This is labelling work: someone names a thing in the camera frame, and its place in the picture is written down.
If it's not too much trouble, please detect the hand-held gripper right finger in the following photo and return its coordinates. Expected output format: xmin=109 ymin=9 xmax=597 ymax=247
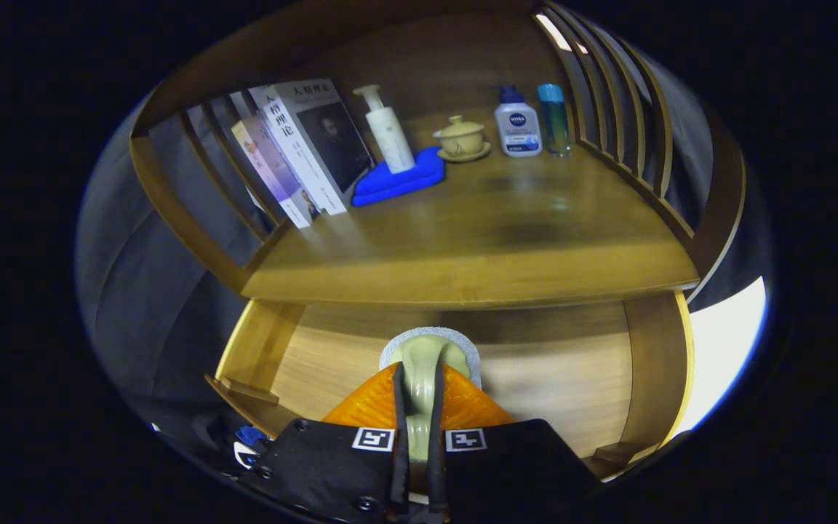
xmin=428 ymin=361 xmax=603 ymax=524

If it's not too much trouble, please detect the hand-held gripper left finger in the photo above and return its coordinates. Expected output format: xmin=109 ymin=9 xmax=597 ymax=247
xmin=236 ymin=361 xmax=411 ymax=524

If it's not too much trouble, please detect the green handled scrubbing sponge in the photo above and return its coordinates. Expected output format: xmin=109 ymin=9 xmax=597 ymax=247
xmin=379 ymin=327 xmax=483 ymax=463

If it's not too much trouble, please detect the brown wooden drawer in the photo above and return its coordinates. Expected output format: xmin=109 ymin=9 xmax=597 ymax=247
xmin=204 ymin=291 xmax=696 ymax=481

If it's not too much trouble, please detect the brown wooden countertop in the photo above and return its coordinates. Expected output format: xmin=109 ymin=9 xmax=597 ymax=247
xmin=241 ymin=109 xmax=702 ymax=310

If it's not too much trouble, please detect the white side cabinet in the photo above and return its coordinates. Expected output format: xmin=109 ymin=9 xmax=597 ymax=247
xmin=670 ymin=275 xmax=767 ymax=445

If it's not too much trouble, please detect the brown wooden cabinet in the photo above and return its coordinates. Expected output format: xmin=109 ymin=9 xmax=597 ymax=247
xmin=128 ymin=0 xmax=749 ymax=314

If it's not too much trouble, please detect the blue and white object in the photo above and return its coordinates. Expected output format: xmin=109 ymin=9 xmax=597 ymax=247
xmin=234 ymin=426 xmax=271 ymax=469

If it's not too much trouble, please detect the thin white book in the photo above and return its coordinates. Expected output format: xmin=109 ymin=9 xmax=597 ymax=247
xmin=255 ymin=120 xmax=322 ymax=223

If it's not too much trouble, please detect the blue folded cloth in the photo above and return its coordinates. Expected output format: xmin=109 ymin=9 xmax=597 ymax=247
xmin=351 ymin=146 xmax=447 ymax=207

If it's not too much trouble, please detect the purple book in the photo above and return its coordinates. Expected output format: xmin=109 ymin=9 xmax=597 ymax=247
xmin=231 ymin=118 xmax=303 ymax=229

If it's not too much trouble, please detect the beige lidded teacup with saucer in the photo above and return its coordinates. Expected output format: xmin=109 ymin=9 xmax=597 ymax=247
xmin=432 ymin=115 xmax=492 ymax=163

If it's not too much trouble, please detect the white pump bottle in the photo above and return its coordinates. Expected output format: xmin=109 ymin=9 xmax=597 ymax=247
xmin=353 ymin=84 xmax=417 ymax=175

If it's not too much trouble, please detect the thick white and black book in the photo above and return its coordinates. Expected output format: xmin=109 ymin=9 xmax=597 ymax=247
xmin=248 ymin=79 xmax=375 ymax=216

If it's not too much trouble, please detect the white bottle with blue cap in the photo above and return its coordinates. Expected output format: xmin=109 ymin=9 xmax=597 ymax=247
xmin=493 ymin=84 xmax=543 ymax=158

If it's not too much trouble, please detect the teal bottle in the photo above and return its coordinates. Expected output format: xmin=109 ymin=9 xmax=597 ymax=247
xmin=537 ymin=83 xmax=572 ymax=157

